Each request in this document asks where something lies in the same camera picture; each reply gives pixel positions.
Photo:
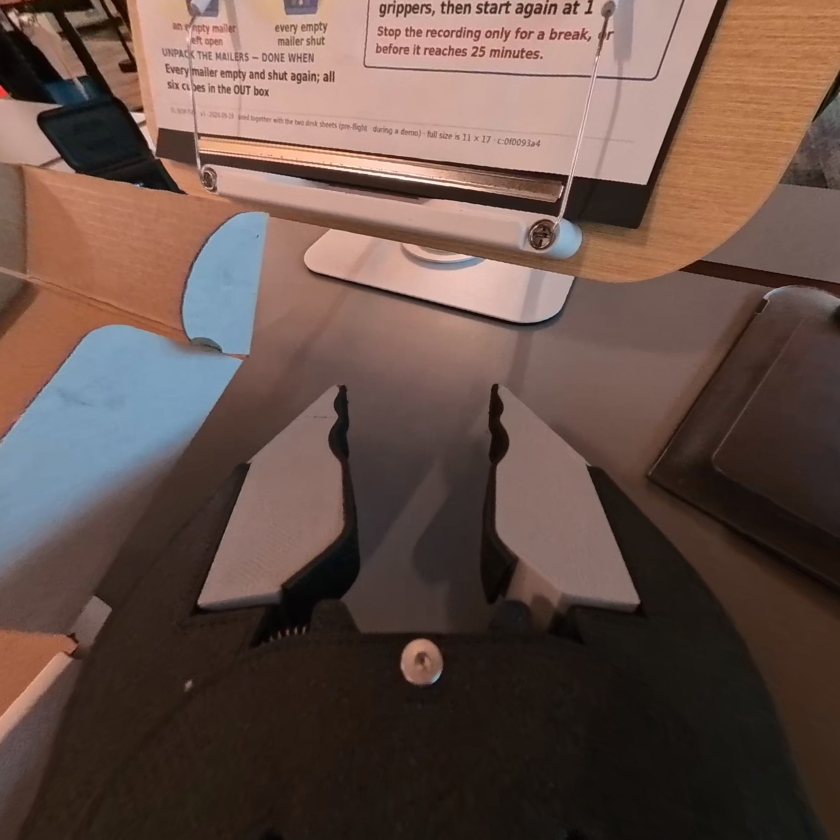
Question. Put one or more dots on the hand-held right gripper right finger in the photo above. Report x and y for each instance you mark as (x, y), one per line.
(558, 518)

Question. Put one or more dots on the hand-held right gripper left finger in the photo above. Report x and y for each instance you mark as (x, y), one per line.
(282, 512)

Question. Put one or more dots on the white cardboard mailer box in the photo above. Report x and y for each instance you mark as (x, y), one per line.
(98, 420)

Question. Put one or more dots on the dark grey tray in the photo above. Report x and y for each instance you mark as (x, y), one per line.
(768, 433)

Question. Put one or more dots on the white display stand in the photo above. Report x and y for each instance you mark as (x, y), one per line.
(459, 289)

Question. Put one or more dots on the instruction sheet on stand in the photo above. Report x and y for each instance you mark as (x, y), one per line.
(722, 216)

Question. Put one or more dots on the printed instruction sheet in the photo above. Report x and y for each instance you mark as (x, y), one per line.
(459, 105)

